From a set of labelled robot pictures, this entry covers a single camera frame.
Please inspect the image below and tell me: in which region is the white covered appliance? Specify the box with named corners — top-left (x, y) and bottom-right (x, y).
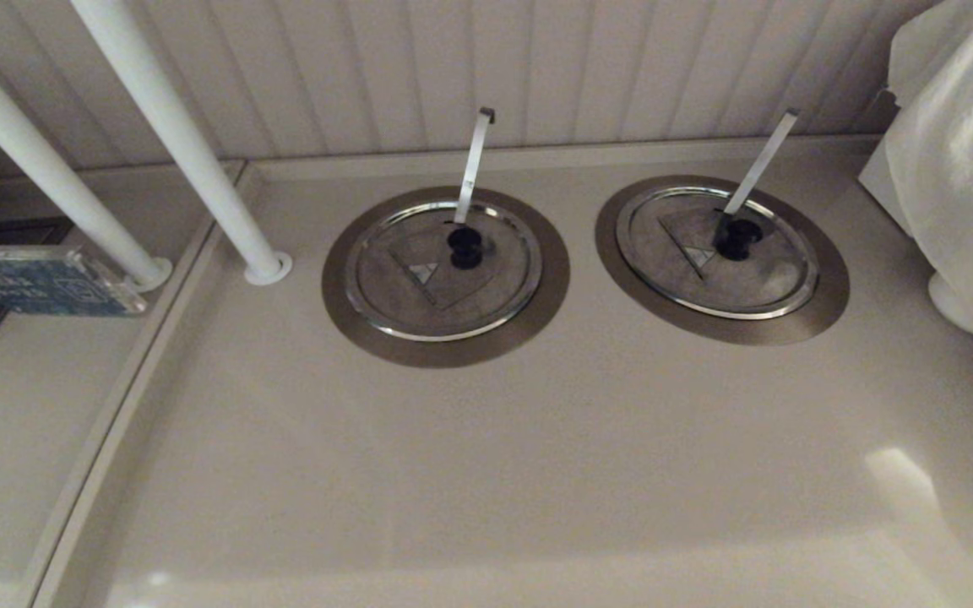
top-left (858, 135), bottom-right (973, 337)

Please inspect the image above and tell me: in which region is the left steel ladle handle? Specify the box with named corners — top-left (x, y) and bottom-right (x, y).
top-left (453, 106), bottom-right (496, 227)

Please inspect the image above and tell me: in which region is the steel lid with black knob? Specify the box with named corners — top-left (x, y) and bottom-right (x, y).
top-left (616, 184), bottom-right (821, 322)
top-left (343, 200), bottom-right (544, 343)

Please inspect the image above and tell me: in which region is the white slanted pole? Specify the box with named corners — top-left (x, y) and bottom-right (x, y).
top-left (71, 0), bottom-right (293, 286)
top-left (0, 21), bottom-right (173, 294)

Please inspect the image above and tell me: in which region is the blue sign in acrylic holder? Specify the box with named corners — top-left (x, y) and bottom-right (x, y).
top-left (0, 245), bottom-right (149, 318)

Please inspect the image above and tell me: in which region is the brown round well rim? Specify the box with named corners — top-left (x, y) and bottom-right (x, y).
top-left (595, 175), bottom-right (851, 347)
top-left (321, 186), bottom-right (572, 369)

